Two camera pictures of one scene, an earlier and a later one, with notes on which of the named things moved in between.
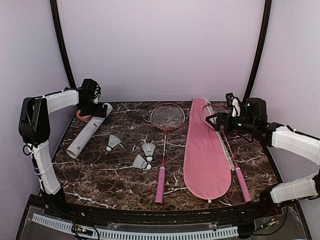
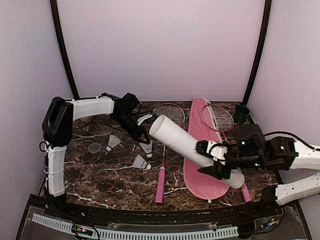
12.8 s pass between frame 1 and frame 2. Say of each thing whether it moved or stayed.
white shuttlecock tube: moved
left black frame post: stayed
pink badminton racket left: stayed
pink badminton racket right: stayed
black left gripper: moved
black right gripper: moved
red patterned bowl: stayed
